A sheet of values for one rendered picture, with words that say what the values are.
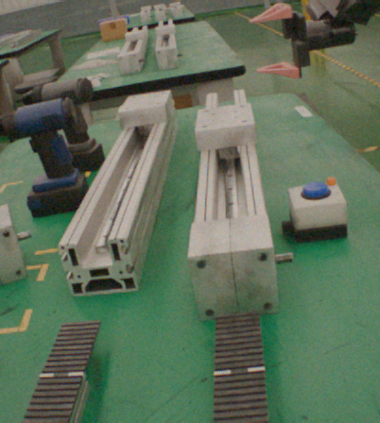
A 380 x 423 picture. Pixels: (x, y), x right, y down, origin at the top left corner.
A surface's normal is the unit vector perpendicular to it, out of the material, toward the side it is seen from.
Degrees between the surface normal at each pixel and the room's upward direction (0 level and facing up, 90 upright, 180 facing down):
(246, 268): 90
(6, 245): 90
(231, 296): 90
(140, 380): 0
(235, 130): 90
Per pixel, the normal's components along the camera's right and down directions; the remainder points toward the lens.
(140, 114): -0.05, 0.41
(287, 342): -0.16, -0.90
